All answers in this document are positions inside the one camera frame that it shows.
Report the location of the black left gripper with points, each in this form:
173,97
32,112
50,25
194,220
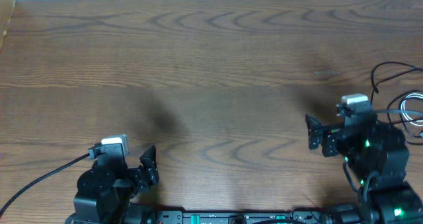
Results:
149,174

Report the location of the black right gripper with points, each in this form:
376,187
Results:
316,133

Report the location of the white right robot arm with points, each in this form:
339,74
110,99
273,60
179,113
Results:
376,154

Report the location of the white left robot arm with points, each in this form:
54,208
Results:
104,191

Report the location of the brown cardboard panel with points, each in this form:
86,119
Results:
6,11

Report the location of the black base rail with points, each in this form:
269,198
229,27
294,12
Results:
297,215

